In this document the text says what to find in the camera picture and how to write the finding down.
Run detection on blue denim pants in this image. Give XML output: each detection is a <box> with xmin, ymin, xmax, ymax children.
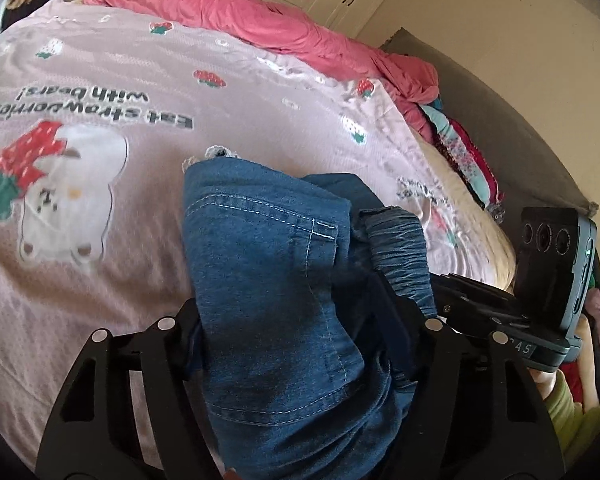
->
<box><xmin>181</xmin><ymin>158</ymin><xmax>439</xmax><ymax>480</ymax></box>

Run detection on pile of colourful clothes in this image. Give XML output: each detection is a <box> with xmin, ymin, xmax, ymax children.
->
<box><xmin>419</xmin><ymin>101</ymin><xmax>507</xmax><ymax>224</ymax></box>

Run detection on grey padded headboard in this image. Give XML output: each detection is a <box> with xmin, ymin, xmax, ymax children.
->
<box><xmin>379</xmin><ymin>27</ymin><xmax>600</xmax><ymax>267</ymax></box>

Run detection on pink quilt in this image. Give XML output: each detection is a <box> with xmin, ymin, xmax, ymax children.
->
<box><xmin>81</xmin><ymin>0</ymin><xmax>441</xmax><ymax>134</ymax></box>

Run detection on pink strawberry printed blanket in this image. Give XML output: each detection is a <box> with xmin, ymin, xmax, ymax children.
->
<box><xmin>0</xmin><ymin>0</ymin><xmax>481</xmax><ymax>461</ymax></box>

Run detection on person's right hand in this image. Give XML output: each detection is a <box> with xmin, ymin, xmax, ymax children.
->
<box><xmin>529</xmin><ymin>367</ymin><xmax>562</xmax><ymax>404</ymax></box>

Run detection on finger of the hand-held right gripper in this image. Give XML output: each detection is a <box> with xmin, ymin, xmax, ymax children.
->
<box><xmin>431</xmin><ymin>272</ymin><xmax>528</xmax><ymax>335</ymax></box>

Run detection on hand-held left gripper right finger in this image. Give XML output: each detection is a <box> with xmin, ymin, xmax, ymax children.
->
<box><xmin>369</xmin><ymin>269</ymin><xmax>567</xmax><ymax>480</ymax></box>

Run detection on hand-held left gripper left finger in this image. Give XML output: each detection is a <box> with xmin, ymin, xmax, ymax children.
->
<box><xmin>35</xmin><ymin>299</ymin><xmax>231</xmax><ymax>480</ymax></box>

